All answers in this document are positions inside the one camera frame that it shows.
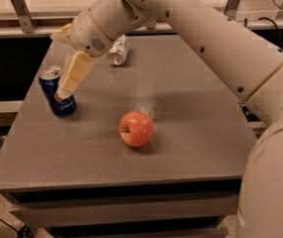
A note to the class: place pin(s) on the metal rail shelf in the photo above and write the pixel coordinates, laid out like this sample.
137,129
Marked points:
49,21

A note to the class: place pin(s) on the red apple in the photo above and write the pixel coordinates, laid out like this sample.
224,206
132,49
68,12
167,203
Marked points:
136,129

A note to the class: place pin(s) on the grey cabinet drawer unit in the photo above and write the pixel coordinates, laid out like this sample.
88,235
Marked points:
123,209

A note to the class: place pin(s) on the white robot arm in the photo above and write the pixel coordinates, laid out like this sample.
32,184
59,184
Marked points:
251,67

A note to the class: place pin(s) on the right metal bracket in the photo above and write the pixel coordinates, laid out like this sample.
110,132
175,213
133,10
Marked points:
231,8

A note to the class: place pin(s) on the white green soda can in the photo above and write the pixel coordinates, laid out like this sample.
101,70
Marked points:
117,55

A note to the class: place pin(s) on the blue pepsi can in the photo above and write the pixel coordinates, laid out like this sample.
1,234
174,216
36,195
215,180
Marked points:
49,79

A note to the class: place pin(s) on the left metal bracket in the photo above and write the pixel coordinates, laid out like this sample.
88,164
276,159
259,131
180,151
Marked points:
21,9

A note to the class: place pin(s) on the metal bracket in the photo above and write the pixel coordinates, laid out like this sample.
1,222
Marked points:
231,8
21,9

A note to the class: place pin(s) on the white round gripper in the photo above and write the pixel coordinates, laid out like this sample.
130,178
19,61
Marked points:
87,34

